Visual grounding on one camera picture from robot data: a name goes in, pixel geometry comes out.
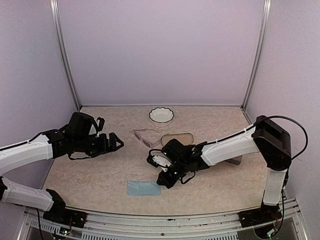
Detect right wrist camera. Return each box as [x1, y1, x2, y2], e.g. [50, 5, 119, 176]
[146, 155, 172, 172]

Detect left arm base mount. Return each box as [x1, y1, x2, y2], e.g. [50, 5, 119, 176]
[43, 188, 88, 229]

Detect front aluminium rail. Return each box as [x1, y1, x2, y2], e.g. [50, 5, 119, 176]
[19, 197, 308, 240]

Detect clear frame glasses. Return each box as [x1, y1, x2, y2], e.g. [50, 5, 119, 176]
[132, 128, 161, 149]

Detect black glasses case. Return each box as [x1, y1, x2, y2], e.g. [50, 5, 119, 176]
[160, 132, 194, 147]

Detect aluminium frame post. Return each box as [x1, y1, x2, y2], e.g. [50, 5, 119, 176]
[50, 0, 82, 112]
[241, 0, 272, 112]

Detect grey glasses case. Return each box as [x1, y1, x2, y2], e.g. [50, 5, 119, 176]
[225, 156, 243, 166]

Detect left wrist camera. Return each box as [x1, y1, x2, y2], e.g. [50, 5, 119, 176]
[94, 117, 105, 136]

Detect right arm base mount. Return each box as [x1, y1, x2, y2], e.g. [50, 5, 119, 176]
[238, 202, 283, 228]

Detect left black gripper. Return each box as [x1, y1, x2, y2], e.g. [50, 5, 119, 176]
[74, 132, 124, 158]

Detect white scalloped bowl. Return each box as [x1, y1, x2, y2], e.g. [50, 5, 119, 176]
[148, 107, 175, 127]

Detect right aluminium frame post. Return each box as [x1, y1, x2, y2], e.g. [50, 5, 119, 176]
[241, 0, 272, 112]

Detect blue cleaning cloth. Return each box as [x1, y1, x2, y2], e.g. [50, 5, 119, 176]
[126, 181, 161, 196]

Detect left aluminium frame post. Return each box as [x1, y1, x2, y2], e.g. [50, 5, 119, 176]
[50, 0, 82, 112]

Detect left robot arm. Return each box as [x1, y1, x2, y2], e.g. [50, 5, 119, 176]
[0, 112, 124, 223]

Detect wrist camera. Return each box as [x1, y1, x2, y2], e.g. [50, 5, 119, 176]
[94, 117, 105, 136]
[146, 155, 172, 172]

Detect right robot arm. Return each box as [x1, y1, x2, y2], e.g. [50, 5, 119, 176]
[146, 115, 306, 222]

